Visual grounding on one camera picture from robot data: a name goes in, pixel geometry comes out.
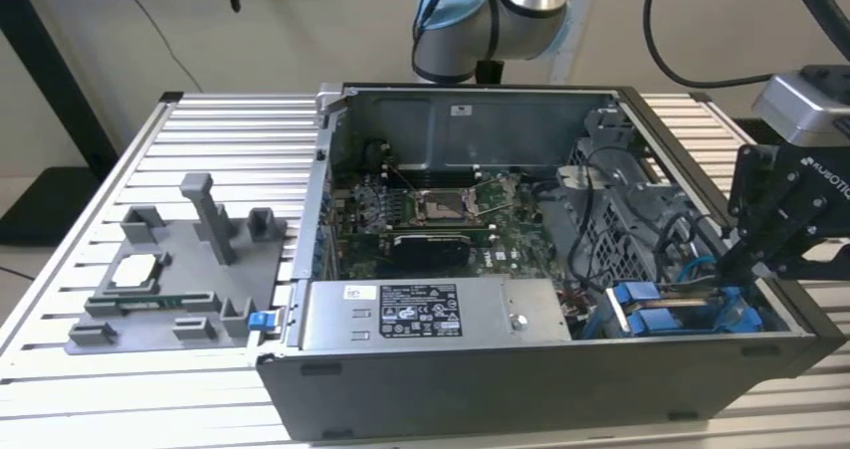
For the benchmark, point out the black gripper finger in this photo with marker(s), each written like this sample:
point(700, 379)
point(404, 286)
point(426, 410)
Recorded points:
point(755, 190)
point(791, 267)

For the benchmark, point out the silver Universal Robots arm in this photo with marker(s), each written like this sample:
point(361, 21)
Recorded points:
point(458, 46)

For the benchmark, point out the perforated metal drive cage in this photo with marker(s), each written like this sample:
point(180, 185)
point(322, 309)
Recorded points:
point(599, 240)

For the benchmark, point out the green motherboard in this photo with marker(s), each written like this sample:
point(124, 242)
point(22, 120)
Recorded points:
point(519, 250)

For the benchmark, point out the CPU socket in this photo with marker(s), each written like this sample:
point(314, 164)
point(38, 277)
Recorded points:
point(442, 206)

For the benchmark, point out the dark grey PC case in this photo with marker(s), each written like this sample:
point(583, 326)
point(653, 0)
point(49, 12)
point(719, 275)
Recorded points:
point(499, 389)

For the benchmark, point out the black graphics card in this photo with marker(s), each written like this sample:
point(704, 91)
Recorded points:
point(429, 255)

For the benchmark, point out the thin locking lever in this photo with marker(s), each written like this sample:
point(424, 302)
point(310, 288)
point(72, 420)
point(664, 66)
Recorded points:
point(404, 177)

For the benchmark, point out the silver power supply unit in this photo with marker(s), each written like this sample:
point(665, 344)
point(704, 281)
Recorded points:
point(333, 319)

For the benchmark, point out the small blue plastic clip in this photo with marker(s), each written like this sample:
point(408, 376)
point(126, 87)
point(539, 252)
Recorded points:
point(261, 319)

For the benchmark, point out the grey plastic parts rack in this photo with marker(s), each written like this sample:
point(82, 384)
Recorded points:
point(193, 275)

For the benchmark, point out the green RAM stick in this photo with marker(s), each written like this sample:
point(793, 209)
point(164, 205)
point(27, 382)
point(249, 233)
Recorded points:
point(166, 300)

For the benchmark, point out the silver CPU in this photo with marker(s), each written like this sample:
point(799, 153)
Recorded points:
point(137, 271)

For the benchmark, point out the black flat base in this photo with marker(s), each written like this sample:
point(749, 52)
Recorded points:
point(47, 205)

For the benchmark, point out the white upright post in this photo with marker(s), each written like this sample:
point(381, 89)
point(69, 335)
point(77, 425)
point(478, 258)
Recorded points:
point(561, 70)

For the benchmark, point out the black slanted post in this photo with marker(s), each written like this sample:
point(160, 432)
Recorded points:
point(53, 70)

